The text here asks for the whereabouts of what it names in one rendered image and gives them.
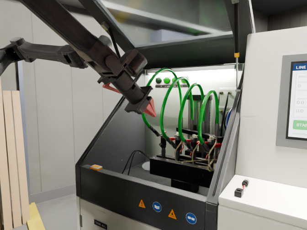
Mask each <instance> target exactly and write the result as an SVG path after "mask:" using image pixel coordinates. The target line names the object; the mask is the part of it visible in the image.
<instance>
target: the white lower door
mask: <svg viewBox="0 0 307 230"><path fill-rule="evenodd" d="M80 214H81V215H79V223H80V227H81V230H161V229H158V228H156V227H153V226H151V225H148V224H146V223H143V222H141V221H138V220H136V219H133V218H131V217H128V216H126V215H123V214H120V213H118V212H116V211H113V210H111V209H108V208H105V207H103V206H100V205H98V204H95V203H93V202H91V201H88V200H86V199H83V198H80Z"/></svg>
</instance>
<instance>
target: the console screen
mask: <svg viewBox="0 0 307 230"><path fill-rule="evenodd" d="M275 145H276V146H282V147H290V148H298V149H306V150H307V53H302V54H290V55H283V56H282V66H281V84H280V96H279V108H278V120H277V132H276V144H275Z"/></svg>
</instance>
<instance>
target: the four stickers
mask: <svg viewBox="0 0 307 230"><path fill-rule="evenodd" d="M138 207H141V208H144V209H146V199H143V198H139V197H138ZM153 211H156V212H159V213H162V203H159V202H156V201H153ZM167 217H169V218H172V219H175V220H177V209H174V208H171V207H168V213H167ZM196 220H197V215H196V214H193V213H190V212H188V211H186V217H185V221H186V222H187V223H190V224H192V225H195V226H196Z"/></svg>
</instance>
